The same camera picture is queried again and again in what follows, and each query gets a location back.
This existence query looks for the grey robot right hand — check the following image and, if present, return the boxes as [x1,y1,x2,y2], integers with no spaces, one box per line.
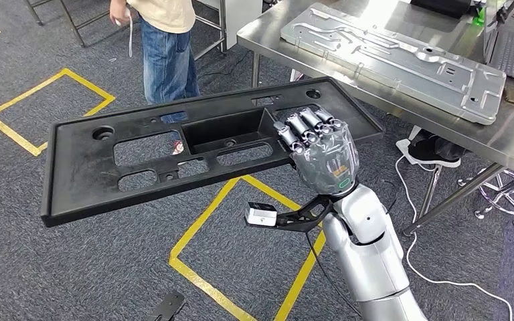
[274,106,361,197]

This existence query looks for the person's hand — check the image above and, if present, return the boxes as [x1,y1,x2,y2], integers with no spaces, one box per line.
[109,0,132,27]

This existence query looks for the white handheld controller strap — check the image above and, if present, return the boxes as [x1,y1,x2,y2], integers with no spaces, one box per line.
[114,6,135,58]

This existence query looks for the black plastic plate part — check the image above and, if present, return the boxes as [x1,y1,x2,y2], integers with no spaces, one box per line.
[40,76,384,228]

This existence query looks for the white power strip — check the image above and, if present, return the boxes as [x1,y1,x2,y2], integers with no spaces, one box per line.
[395,138,420,166]

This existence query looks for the stamped grey metal panel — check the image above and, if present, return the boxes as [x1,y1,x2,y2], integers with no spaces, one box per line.
[280,2,507,126]

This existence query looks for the chrome chair base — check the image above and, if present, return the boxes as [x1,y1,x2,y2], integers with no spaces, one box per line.
[457,167,514,230]

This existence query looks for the green plastic bottle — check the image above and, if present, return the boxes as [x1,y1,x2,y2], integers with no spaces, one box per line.
[472,4,487,28]

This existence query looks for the metal chair frame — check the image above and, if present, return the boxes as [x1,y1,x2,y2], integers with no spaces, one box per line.
[24,0,110,48]

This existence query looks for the black camera bracket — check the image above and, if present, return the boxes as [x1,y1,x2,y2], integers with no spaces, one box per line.
[274,195,335,234]

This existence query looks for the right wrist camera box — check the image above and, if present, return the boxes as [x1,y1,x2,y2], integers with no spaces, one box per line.
[244,202,278,227]

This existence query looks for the grey metal frame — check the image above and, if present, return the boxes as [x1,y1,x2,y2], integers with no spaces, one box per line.
[192,0,228,61]

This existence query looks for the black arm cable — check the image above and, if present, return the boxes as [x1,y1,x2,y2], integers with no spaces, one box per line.
[305,178,398,321]

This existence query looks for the white floor cable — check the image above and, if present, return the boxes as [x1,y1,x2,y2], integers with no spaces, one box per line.
[393,152,514,321]

